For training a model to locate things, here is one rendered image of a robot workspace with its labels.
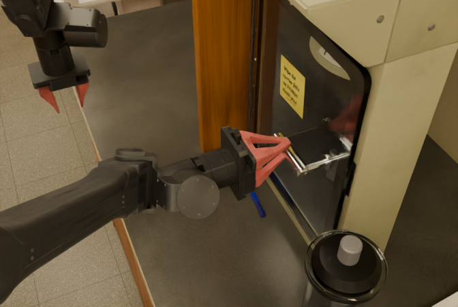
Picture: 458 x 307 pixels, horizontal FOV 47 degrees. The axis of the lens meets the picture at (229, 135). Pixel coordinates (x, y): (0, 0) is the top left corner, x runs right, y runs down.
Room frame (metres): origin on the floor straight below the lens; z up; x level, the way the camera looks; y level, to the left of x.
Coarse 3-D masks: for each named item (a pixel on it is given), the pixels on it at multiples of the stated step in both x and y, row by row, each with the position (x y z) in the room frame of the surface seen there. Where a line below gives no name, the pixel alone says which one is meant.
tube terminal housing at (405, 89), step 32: (416, 0) 0.50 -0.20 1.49; (448, 0) 0.52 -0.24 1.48; (416, 32) 0.51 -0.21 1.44; (448, 32) 0.53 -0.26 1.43; (384, 64) 0.49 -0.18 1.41; (416, 64) 0.51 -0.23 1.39; (448, 64) 0.54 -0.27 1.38; (384, 96) 0.50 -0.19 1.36; (416, 96) 0.52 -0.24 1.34; (384, 128) 0.50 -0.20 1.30; (416, 128) 0.53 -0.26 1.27; (384, 160) 0.51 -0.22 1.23; (416, 160) 0.54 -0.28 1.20; (352, 192) 0.49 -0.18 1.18; (384, 192) 0.52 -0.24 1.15; (352, 224) 0.50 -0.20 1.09; (384, 224) 0.53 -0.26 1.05
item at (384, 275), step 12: (312, 240) 0.42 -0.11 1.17; (384, 264) 0.38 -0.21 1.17; (312, 276) 0.36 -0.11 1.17; (384, 276) 0.36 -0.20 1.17; (312, 288) 0.37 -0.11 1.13; (324, 288) 0.35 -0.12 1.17; (372, 288) 0.35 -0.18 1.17; (312, 300) 0.36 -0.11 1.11; (324, 300) 0.35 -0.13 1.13; (348, 300) 0.33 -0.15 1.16; (360, 300) 0.33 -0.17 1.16
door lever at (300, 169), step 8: (280, 136) 0.58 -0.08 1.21; (288, 152) 0.55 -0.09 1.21; (288, 160) 0.54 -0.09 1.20; (296, 160) 0.53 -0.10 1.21; (320, 160) 0.53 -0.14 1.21; (328, 160) 0.53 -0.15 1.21; (296, 168) 0.52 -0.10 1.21; (304, 168) 0.52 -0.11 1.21; (312, 168) 0.52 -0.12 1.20; (320, 168) 0.52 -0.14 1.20; (328, 168) 0.53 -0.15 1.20; (296, 176) 0.51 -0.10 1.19
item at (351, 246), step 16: (320, 240) 0.42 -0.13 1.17; (336, 240) 0.41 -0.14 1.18; (352, 240) 0.39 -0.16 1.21; (320, 256) 0.39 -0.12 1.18; (336, 256) 0.39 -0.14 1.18; (352, 256) 0.37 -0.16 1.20; (368, 256) 0.39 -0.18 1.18; (320, 272) 0.37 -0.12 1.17; (336, 272) 0.36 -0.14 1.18; (352, 272) 0.36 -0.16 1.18; (368, 272) 0.36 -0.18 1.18; (336, 288) 0.35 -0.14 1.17; (352, 288) 0.34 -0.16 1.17; (368, 288) 0.35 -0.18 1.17
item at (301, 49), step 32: (288, 32) 0.67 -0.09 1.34; (320, 32) 0.59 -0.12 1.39; (320, 64) 0.58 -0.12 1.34; (352, 64) 0.52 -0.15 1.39; (256, 96) 0.75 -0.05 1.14; (320, 96) 0.57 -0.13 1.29; (352, 96) 0.51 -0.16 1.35; (256, 128) 0.75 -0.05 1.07; (288, 128) 0.64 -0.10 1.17; (320, 128) 0.56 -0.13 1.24; (352, 128) 0.50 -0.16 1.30; (288, 192) 0.62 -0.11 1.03; (320, 192) 0.54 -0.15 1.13; (320, 224) 0.52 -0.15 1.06
